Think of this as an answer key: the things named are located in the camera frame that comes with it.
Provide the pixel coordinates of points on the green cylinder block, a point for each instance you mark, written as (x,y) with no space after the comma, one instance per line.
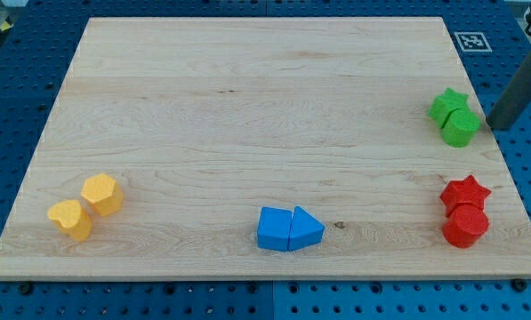
(460,128)

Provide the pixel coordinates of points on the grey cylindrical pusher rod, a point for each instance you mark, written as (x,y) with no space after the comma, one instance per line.
(514,99)

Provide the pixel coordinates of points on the light wooden board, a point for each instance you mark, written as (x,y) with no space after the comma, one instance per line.
(204,121)

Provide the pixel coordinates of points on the red cylinder block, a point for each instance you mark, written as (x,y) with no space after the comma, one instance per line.
(465,226)

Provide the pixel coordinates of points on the white fiducial marker tag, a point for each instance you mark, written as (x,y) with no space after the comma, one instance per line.
(472,41)

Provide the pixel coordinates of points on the red star block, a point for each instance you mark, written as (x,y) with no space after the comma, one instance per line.
(466,191)

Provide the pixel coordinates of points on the blue cube block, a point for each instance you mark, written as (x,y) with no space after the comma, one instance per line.
(274,229)

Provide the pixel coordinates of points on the yellow hexagon block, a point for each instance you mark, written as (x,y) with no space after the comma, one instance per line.
(103,194)

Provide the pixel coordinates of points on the green star block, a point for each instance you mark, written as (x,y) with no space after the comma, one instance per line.
(445,104)

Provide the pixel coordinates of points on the blue triangle block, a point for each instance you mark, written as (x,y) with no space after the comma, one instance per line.
(305,230)

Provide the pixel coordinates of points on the yellow heart block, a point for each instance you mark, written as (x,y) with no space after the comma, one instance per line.
(71,218)

